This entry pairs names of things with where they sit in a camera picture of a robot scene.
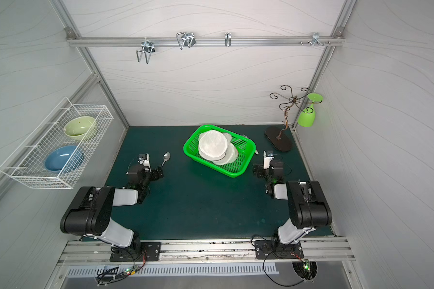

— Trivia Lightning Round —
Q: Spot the small flat metal hook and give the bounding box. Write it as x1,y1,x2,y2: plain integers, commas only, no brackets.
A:
224,32,231,47

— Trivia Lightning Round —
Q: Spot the black mounting plate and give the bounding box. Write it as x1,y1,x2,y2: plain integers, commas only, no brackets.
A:
253,240,304,261
109,242,162,263

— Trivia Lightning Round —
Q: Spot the metal spoon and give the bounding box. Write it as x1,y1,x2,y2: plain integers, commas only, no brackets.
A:
161,152,171,167

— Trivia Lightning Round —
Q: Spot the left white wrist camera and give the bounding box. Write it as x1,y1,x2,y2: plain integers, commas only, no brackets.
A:
137,154,151,171

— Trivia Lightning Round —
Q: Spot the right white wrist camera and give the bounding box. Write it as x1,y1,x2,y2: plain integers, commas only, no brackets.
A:
263,151,274,170

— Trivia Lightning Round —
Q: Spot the double prong metal hook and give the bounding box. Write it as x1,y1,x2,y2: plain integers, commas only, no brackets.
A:
136,39,156,64

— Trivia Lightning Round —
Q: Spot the white wire wall basket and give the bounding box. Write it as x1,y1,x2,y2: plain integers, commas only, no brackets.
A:
0,98,114,190

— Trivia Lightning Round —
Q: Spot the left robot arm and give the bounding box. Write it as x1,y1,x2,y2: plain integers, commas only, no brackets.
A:
60,164,164,254

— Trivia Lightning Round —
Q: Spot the left bundle of cables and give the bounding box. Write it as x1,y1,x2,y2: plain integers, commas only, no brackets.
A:
95,247,148,286

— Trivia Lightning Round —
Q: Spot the bronze cup tree stand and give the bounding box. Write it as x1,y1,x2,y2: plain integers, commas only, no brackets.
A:
265,85,306,152

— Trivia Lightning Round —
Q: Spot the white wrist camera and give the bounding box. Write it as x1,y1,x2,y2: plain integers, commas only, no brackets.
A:
263,151,274,170
137,154,151,171

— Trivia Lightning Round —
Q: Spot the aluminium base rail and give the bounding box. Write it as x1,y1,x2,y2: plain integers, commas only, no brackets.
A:
57,237,355,266

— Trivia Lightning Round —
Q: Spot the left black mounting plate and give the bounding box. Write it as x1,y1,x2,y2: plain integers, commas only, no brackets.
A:
109,242,162,263

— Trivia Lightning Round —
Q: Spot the white slotted cable duct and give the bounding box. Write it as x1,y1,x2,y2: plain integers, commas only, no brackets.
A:
66,262,279,278

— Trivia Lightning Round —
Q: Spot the right black cable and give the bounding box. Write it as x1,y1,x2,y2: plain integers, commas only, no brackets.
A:
250,234,306,289

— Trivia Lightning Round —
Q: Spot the round floor cable port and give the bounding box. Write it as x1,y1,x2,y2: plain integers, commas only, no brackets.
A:
292,261,318,281

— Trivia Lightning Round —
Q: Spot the blue bowl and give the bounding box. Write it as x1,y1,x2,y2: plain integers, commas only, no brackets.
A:
45,145,84,173

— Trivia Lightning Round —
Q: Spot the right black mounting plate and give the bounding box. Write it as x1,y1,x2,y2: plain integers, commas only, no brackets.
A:
253,240,304,261

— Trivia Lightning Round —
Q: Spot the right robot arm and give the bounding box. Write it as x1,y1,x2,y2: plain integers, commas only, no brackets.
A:
253,160,332,245

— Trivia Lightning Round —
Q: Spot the aluminium top rail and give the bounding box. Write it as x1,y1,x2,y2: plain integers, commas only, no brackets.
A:
66,32,346,48

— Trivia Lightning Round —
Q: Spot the green plastic wine glass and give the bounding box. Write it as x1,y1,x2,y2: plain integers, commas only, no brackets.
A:
297,93,324,128

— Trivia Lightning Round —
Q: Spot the looped metal hook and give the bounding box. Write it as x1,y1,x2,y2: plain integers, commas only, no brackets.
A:
176,32,196,50

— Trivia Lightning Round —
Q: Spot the light green bowl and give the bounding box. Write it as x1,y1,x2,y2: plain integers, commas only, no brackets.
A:
63,116,97,141

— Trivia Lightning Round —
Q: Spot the right metal rail hook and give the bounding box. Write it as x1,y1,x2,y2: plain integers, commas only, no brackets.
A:
299,33,331,47

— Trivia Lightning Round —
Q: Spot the green plastic basket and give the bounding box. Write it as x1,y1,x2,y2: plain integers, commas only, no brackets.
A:
183,125,256,178

